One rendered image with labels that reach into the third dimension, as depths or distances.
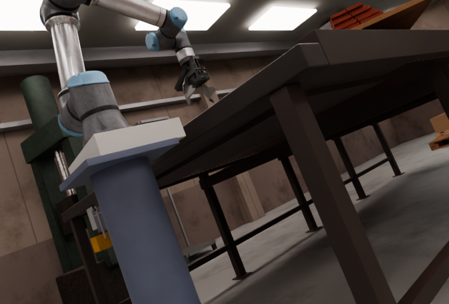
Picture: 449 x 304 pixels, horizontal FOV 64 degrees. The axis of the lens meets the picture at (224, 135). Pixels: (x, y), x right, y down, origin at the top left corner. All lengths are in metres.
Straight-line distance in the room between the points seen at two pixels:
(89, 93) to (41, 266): 3.98
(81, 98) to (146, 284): 0.54
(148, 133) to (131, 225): 0.25
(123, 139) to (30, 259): 4.03
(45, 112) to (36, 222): 1.38
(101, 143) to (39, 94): 3.60
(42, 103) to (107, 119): 3.45
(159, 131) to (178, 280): 0.41
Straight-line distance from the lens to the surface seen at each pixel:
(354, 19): 1.74
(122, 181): 1.00
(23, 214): 5.00
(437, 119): 8.16
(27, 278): 4.93
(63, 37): 1.38
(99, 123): 1.06
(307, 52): 0.83
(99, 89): 1.11
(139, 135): 1.01
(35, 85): 4.58
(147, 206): 1.00
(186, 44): 1.59
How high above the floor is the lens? 0.68
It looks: 8 degrees up
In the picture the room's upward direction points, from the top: 22 degrees counter-clockwise
